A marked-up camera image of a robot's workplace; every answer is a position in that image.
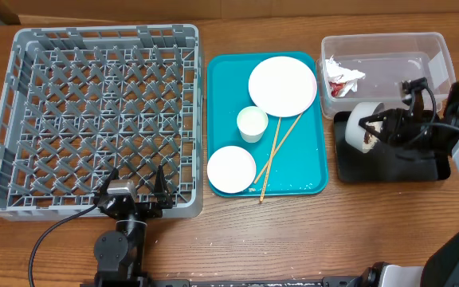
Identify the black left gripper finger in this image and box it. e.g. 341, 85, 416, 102
153, 165, 173, 209
98, 167, 119, 195

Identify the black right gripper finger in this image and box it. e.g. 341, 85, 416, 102
363, 131, 391, 146
359, 109, 393, 126

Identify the grey bowl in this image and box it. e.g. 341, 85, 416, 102
345, 102, 384, 154

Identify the red white wrapper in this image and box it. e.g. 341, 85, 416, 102
324, 57, 366, 98

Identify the small white bowl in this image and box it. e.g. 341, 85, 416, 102
207, 146, 257, 194

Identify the white cup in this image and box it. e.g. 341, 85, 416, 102
237, 106, 269, 144

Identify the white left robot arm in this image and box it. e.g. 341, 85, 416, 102
94, 167, 173, 287

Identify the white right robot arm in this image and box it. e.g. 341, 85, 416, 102
345, 77, 459, 287

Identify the black tray bin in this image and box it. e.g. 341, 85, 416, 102
333, 112, 451, 183

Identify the clear plastic bin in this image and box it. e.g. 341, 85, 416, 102
316, 32, 456, 119

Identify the wooden chopstick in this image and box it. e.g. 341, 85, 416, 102
259, 117, 281, 203
253, 113, 303, 183

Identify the grey dish rack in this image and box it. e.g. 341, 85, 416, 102
0, 24, 203, 221

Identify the large white plate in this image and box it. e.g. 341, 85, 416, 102
248, 56, 317, 117

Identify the teal plastic tray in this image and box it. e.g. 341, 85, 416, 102
206, 52, 329, 197

